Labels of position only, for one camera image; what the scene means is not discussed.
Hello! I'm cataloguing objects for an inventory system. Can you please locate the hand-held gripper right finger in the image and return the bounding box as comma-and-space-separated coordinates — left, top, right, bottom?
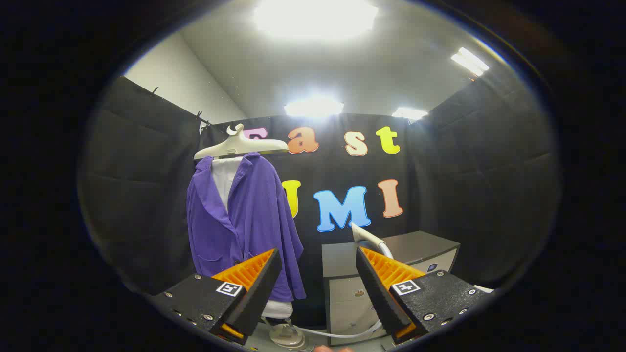
356, 247, 494, 344

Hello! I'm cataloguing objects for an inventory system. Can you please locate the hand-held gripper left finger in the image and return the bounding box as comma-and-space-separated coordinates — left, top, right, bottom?
147, 248, 283, 345

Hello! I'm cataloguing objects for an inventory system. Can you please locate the white steamer hose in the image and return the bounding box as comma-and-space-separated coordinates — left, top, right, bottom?
259, 317, 384, 339

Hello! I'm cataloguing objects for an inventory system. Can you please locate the white garment steamer handle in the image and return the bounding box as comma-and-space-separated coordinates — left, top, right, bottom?
351, 222, 395, 260

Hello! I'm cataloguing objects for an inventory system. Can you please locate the purple corduroy jacket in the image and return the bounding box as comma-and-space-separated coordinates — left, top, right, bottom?
186, 152, 307, 302

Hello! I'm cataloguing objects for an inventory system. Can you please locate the cream clothes hanger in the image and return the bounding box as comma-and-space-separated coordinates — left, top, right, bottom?
194, 124, 289, 160

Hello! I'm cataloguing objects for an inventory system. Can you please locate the grey drawer cabinet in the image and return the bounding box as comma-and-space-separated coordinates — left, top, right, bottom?
321, 231, 460, 345

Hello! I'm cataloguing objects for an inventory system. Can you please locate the round mannequin stand base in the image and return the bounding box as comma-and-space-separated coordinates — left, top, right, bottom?
268, 318, 307, 349

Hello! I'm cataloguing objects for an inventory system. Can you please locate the white mannequin torso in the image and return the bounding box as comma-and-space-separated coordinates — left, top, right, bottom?
210, 155, 295, 320

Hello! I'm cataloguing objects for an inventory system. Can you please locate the ceiling light panel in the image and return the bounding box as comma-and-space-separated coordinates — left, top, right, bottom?
391, 106, 429, 121
253, 0, 380, 41
450, 47, 490, 78
284, 95, 345, 118

